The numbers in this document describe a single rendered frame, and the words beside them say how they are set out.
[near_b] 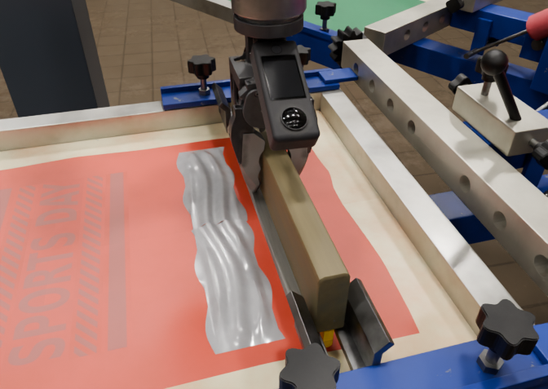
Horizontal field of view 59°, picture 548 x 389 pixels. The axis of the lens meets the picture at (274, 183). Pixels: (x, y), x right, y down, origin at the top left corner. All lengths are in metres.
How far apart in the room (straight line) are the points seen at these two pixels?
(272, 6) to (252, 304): 0.30
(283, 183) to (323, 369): 0.21
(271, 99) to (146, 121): 0.38
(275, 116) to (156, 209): 0.26
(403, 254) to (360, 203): 0.10
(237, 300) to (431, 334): 0.20
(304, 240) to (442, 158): 0.27
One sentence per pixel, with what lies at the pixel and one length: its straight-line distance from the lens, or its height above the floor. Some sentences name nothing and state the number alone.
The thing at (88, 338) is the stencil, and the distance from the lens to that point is 0.53.
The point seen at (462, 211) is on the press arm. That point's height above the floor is 0.92.
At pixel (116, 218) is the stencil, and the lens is 0.65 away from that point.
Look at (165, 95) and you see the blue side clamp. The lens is 0.83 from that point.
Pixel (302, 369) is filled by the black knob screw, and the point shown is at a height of 1.06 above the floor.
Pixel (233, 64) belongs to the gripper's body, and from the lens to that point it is 0.56.
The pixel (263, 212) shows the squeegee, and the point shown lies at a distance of 0.57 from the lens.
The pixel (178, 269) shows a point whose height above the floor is 0.96.
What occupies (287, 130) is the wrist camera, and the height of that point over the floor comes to 1.14.
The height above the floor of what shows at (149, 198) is 0.96.
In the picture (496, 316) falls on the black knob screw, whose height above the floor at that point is 1.06.
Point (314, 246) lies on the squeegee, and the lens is 0.44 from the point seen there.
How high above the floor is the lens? 1.37
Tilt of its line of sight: 37 degrees down
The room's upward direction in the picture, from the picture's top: straight up
